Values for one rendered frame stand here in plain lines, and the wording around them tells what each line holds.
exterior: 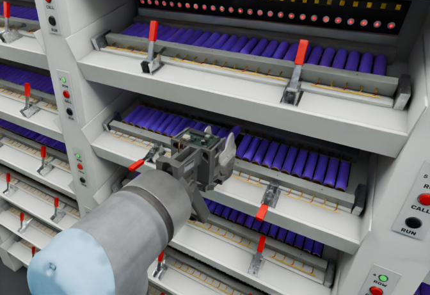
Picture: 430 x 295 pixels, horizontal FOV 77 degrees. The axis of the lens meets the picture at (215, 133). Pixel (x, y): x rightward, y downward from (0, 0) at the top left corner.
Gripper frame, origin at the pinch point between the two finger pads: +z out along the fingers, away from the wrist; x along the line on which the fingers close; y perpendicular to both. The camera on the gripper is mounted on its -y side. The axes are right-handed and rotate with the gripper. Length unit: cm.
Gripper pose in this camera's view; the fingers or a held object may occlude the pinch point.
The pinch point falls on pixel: (224, 146)
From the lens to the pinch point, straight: 54.7
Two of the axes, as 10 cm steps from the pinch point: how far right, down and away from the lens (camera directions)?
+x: -8.9, -2.6, 3.7
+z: 4.5, -3.9, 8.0
